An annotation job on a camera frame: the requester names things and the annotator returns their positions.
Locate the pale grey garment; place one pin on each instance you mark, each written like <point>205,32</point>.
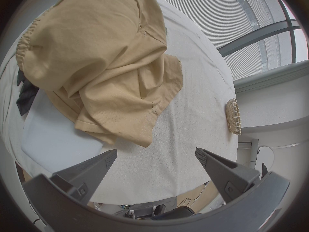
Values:
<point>48,134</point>

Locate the window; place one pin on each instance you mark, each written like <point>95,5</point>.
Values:
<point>284,25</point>

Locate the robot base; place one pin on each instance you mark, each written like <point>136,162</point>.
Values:
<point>143,213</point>

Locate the bed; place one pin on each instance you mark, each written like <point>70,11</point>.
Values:
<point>193,105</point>

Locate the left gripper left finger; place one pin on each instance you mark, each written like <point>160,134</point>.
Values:
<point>91,170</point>

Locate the tan shorts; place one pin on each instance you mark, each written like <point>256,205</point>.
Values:
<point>96,57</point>

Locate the round woven basket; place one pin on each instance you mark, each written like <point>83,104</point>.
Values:
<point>233,117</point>

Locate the black garment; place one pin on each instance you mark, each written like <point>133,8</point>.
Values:
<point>26,98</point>

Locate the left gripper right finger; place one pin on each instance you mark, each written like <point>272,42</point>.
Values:
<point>224,175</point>

